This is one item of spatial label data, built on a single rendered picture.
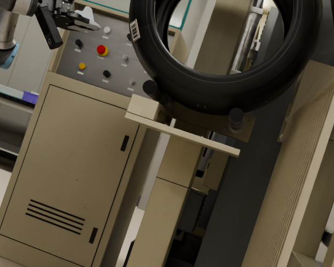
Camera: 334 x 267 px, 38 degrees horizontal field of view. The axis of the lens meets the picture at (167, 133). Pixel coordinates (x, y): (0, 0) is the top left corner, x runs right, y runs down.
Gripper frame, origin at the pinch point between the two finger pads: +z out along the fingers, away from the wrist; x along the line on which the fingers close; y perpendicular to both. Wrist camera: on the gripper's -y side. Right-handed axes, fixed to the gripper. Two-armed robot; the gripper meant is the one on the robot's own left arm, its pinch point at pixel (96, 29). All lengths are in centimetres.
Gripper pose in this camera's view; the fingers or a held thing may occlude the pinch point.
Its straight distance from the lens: 147.9
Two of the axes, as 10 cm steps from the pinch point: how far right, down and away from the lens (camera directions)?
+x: -5.5, 1.9, 8.1
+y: 0.3, -9.7, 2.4
